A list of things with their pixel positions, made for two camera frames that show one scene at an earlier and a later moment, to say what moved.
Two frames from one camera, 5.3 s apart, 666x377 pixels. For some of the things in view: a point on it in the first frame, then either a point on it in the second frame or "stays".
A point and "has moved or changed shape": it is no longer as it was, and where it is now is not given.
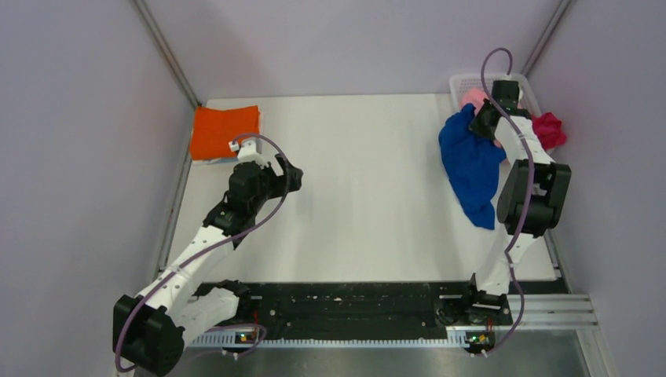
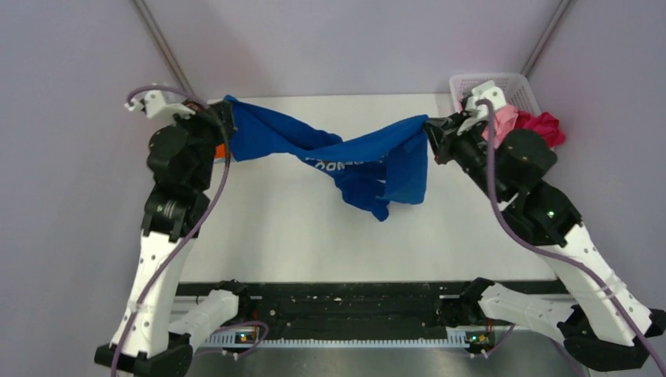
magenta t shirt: [548, 128] stays
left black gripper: [280, 181] → [206, 115]
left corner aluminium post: [152, 26] stays
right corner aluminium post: [546, 36] stays
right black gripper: [475, 125] → [443, 147]
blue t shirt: [473, 162] has moved or changed shape
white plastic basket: [460, 82] stays
